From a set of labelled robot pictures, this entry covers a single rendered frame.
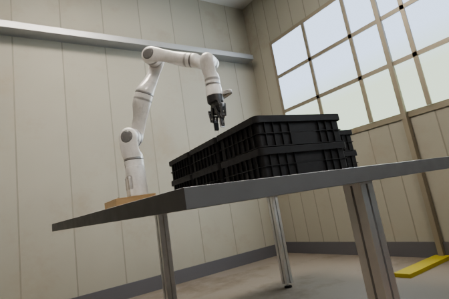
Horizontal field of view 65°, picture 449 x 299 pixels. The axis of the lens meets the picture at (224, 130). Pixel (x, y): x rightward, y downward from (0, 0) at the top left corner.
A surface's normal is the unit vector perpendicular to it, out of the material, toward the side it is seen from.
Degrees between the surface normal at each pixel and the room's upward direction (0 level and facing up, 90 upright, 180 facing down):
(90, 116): 90
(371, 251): 90
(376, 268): 90
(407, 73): 90
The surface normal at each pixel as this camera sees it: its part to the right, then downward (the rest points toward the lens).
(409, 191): -0.83, 0.01
